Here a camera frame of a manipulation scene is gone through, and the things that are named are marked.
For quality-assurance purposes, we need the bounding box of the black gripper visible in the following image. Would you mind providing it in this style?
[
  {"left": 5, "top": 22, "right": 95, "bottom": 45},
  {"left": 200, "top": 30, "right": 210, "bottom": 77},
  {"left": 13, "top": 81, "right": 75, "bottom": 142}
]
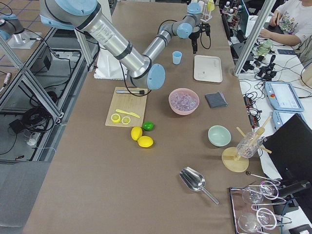
[{"left": 189, "top": 23, "right": 210, "bottom": 54}]

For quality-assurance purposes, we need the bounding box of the light blue plastic cup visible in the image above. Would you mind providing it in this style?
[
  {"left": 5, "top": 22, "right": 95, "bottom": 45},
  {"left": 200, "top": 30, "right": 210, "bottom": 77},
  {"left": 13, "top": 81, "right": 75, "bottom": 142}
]
[{"left": 172, "top": 51, "right": 182, "bottom": 65}]

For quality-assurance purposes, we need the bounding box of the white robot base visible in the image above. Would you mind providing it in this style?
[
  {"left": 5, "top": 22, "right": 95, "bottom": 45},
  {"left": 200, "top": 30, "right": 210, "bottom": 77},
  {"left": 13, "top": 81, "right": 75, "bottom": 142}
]
[{"left": 94, "top": 48, "right": 128, "bottom": 80}]

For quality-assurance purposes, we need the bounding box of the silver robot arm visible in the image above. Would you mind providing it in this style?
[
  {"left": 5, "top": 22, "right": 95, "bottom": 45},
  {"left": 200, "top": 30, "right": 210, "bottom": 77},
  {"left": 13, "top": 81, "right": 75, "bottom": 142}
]
[{"left": 39, "top": 0, "right": 202, "bottom": 90}]

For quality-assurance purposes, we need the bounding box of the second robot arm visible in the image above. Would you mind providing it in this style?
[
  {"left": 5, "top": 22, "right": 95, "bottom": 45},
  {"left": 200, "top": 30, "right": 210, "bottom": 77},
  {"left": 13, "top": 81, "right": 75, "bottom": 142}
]
[{"left": 0, "top": 14, "right": 36, "bottom": 49}]

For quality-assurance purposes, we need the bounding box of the pink ice bowl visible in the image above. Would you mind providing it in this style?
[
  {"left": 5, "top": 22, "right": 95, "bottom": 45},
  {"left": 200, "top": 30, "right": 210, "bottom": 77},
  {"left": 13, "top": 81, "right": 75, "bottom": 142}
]
[{"left": 168, "top": 88, "right": 199, "bottom": 116}]

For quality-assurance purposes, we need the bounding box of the steel ice scoop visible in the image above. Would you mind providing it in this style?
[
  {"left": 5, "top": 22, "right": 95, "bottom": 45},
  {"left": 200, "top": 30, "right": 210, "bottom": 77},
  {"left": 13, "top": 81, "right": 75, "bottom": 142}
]
[{"left": 179, "top": 167, "right": 219, "bottom": 205}]

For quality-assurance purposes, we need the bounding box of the cream rabbit tray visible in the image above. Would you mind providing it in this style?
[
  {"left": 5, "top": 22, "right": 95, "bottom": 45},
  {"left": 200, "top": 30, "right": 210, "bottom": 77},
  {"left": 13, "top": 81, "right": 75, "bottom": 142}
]
[{"left": 194, "top": 55, "right": 223, "bottom": 83}]

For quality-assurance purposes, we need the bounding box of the grey folded cloth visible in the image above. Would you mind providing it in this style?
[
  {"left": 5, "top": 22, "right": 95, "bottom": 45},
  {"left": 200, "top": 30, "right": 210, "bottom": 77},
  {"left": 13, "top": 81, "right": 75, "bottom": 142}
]
[{"left": 205, "top": 91, "right": 228, "bottom": 108}]

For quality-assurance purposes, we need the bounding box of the steel muddler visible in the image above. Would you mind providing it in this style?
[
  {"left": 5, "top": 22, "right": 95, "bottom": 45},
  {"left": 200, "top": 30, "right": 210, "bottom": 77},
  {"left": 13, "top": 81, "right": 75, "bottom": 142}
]
[{"left": 116, "top": 90, "right": 145, "bottom": 95}]

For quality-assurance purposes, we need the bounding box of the yellow plastic knife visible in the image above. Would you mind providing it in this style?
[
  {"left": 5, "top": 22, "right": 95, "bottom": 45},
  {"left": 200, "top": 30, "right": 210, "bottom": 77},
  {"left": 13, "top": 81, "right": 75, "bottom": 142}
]
[{"left": 115, "top": 109, "right": 140, "bottom": 118}]

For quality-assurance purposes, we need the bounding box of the green lime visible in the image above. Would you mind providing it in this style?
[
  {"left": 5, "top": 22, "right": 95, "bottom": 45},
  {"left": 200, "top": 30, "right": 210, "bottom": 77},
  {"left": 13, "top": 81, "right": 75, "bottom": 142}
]
[{"left": 142, "top": 121, "right": 154, "bottom": 131}]

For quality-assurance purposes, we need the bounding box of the mint green bowl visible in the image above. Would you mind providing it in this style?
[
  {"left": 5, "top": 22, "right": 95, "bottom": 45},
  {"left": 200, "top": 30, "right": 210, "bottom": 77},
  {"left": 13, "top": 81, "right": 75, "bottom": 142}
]
[{"left": 208, "top": 125, "right": 232, "bottom": 147}]

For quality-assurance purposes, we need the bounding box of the wooden cutting board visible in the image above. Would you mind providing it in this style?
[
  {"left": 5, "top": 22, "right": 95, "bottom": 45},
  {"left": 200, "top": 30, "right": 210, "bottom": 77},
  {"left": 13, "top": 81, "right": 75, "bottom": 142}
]
[{"left": 105, "top": 86, "right": 147, "bottom": 128}]

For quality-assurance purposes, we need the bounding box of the seated person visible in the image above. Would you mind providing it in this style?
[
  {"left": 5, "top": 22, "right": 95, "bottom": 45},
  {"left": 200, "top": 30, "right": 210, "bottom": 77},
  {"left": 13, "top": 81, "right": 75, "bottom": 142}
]
[{"left": 259, "top": 0, "right": 312, "bottom": 46}]

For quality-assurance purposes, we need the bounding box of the blue teach pendant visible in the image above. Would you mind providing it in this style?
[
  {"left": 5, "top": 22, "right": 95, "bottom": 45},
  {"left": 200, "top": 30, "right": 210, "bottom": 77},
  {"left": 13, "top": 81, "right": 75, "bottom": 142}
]
[{"left": 264, "top": 81, "right": 304, "bottom": 112}]

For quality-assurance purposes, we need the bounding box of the lemon slice lower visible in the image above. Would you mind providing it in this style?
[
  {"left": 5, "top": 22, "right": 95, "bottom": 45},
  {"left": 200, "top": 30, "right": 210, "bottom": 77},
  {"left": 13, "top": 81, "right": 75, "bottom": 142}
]
[{"left": 121, "top": 116, "right": 131, "bottom": 125}]

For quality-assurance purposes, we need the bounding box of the lemon slice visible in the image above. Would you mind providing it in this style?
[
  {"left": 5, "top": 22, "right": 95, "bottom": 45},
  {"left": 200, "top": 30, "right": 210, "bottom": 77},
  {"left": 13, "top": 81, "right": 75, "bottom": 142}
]
[
  {"left": 121, "top": 116, "right": 131, "bottom": 125},
  {"left": 111, "top": 113, "right": 121, "bottom": 123}
]

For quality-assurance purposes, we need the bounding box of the yellow lemon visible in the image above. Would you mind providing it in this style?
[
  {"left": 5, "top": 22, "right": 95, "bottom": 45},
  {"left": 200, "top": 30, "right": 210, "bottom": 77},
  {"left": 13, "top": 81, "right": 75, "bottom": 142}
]
[
  {"left": 131, "top": 126, "right": 143, "bottom": 141},
  {"left": 137, "top": 136, "right": 154, "bottom": 148}
]

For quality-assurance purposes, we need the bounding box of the lemon slice upper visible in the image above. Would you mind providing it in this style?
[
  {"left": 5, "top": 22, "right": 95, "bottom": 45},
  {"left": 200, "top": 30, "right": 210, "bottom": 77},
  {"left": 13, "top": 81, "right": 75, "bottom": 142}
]
[{"left": 111, "top": 113, "right": 121, "bottom": 123}]

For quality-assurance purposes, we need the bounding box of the clear textured glass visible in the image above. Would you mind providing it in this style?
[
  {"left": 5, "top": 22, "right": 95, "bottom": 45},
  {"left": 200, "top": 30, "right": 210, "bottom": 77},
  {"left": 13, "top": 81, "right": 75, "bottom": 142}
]
[{"left": 236, "top": 132, "right": 263, "bottom": 158}]

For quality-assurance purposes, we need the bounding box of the wooden glass stand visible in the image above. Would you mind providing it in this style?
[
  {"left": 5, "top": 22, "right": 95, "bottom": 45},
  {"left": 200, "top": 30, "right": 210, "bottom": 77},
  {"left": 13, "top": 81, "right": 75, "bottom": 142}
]
[{"left": 222, "top": 116, "right": 272, "bottom": 173}]

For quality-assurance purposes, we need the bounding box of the wine glass rack tray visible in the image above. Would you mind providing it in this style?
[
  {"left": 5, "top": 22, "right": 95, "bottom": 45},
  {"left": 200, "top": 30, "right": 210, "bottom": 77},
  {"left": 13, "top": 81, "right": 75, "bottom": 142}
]
[{"left": 229, "top": 180, "right": 292, "bottom": 234}]

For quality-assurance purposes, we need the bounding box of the white wire cup rack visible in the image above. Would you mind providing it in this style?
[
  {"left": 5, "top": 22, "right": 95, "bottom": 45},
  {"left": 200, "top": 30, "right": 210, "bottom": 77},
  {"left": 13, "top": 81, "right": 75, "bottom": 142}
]
[{"left": 198, "top": 0, "right": 215, "bottom": 22}]

